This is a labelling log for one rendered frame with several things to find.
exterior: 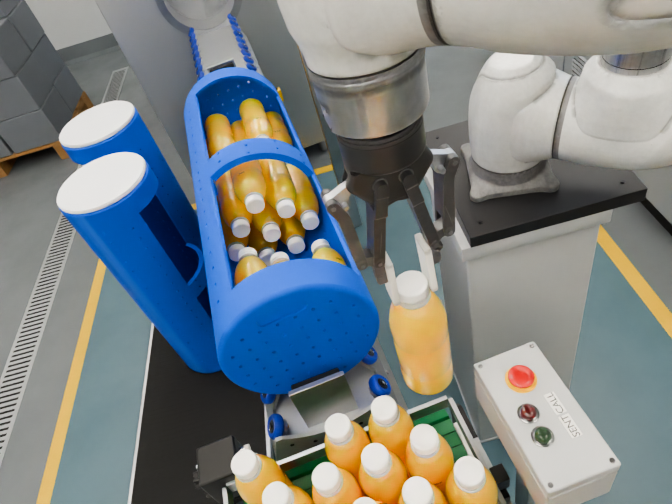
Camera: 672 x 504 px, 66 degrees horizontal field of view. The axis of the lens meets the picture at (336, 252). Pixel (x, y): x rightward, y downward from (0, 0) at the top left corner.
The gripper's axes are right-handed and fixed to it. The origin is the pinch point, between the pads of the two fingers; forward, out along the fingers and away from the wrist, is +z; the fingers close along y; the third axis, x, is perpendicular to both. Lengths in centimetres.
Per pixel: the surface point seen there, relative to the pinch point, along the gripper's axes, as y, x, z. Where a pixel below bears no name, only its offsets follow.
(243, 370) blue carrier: 27.6, -16.5, 28.3
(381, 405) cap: 7.9, -0.2, 26.5
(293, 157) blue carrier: 6, -57, 19
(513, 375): -11.3, 3.3, 26.0
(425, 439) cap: 4.0, 7.0, 26.5
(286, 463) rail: 26.2, -3.5, 39.4
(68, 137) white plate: 75, -141, 34
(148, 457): 92, -66, 122
